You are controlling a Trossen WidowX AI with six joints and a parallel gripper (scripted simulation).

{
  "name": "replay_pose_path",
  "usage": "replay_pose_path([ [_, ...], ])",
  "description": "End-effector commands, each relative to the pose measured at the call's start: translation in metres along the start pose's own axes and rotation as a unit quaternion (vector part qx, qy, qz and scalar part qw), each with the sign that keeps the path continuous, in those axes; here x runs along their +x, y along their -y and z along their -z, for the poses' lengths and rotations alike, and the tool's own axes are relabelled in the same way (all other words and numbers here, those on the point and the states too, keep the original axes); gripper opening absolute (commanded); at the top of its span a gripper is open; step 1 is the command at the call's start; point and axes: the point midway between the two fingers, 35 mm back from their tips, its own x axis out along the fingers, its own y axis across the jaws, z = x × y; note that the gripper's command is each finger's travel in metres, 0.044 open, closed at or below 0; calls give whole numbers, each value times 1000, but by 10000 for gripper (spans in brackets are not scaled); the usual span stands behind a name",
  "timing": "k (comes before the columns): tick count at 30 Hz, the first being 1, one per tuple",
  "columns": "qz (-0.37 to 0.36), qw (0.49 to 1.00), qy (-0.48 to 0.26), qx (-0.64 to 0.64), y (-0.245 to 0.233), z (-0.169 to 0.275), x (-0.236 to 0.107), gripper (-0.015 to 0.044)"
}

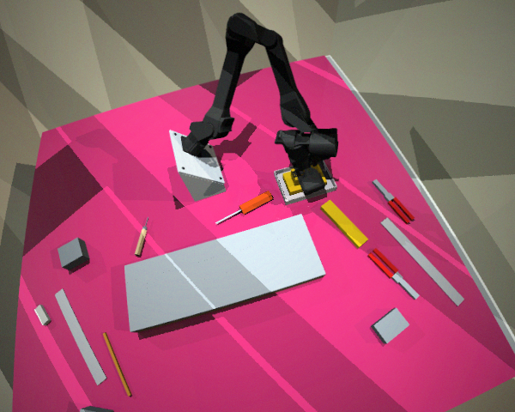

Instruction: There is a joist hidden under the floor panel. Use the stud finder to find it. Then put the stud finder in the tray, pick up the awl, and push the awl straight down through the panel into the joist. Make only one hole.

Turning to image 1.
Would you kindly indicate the white panel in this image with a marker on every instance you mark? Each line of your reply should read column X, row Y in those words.
column 220, row 273

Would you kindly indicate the orange-handled awl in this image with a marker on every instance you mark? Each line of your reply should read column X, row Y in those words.
column 251, row 204

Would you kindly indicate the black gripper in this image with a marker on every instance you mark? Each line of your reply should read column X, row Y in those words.
column 311, row 180

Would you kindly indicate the yellow thin rod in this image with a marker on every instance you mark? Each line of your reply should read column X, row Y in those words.
column 117, row 364

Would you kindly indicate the yellow rectangular bar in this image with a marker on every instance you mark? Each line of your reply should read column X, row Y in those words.
column 354, row 234

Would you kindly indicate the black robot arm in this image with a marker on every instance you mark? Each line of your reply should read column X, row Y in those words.
column 241, row 34

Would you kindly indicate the long grey flat bar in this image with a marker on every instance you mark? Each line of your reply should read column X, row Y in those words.
column 81, row 341
column 449, row 290

